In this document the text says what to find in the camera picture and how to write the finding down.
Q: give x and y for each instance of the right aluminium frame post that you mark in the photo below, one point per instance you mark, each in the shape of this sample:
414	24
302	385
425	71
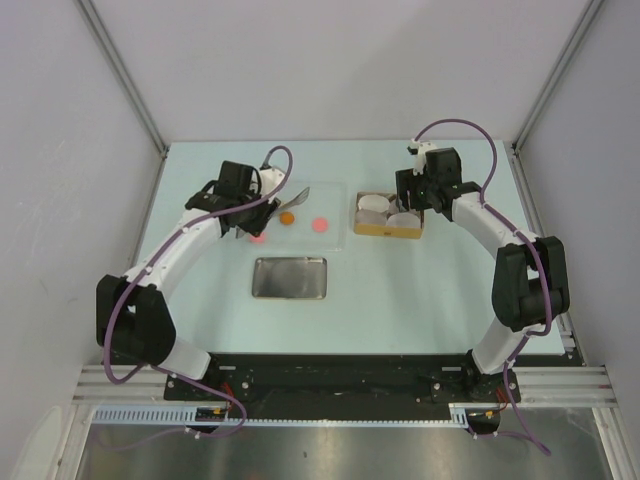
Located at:
560	68

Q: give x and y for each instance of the clear plastic tray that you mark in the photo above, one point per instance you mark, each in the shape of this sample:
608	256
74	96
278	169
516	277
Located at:
325	199

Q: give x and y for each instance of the pink sandwich cookie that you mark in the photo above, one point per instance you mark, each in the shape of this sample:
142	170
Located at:
260	239
320	225

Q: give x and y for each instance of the white slotted cable duct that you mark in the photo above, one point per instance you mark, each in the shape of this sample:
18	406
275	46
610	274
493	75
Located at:
206	416

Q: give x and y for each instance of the left aluminium frame post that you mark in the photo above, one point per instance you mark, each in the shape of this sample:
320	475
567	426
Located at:
108	48

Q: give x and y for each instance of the aluminium rail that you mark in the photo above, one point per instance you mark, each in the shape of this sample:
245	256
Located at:
540	387

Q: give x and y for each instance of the orange flower butter cookie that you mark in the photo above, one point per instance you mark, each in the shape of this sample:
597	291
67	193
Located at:
287	218

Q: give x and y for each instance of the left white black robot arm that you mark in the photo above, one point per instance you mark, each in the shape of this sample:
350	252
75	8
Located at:
133	319

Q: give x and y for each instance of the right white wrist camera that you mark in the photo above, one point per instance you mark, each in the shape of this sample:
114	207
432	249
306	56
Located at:
418	150

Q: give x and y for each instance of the white paper cup front left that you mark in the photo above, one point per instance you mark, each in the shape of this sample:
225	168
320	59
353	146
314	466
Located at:
371	218

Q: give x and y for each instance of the silver tin lid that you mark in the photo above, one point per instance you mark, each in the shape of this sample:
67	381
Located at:
290	278

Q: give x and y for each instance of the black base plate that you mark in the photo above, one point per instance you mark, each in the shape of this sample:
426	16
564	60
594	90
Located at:
258	379

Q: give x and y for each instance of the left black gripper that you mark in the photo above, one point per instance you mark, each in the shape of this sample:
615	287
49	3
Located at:
266	211

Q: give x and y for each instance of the aluminium frame post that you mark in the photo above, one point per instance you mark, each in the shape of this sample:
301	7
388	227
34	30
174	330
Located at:
560	68
108	48

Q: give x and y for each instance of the white paper cup back left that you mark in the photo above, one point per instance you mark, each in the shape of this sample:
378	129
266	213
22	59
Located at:
373	202

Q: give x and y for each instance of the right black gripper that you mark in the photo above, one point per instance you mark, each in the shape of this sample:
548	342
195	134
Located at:
406	180

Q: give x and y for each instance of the gold cookie tin box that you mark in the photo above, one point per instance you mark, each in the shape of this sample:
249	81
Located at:
385	231

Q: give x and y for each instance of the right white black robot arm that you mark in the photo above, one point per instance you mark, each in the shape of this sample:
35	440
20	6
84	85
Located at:
530	281

